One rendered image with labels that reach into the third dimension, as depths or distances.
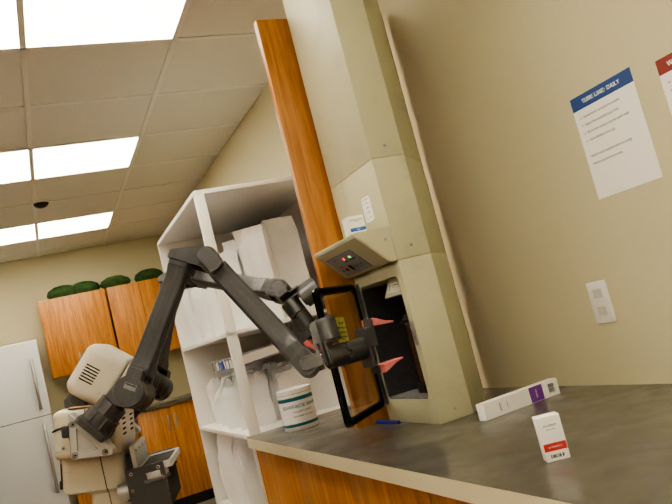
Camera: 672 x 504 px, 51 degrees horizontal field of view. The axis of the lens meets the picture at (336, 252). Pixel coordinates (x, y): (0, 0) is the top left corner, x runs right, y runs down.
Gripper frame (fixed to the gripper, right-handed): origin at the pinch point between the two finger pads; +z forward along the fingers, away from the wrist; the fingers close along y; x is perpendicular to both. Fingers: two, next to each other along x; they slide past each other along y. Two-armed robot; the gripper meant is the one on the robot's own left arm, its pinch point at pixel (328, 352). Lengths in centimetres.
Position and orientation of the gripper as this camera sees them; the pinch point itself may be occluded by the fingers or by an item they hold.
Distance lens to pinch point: 208.4
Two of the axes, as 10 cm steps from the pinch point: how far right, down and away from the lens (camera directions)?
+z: 6.0, 7.5, -2.7
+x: -4.0, -0.1, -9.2
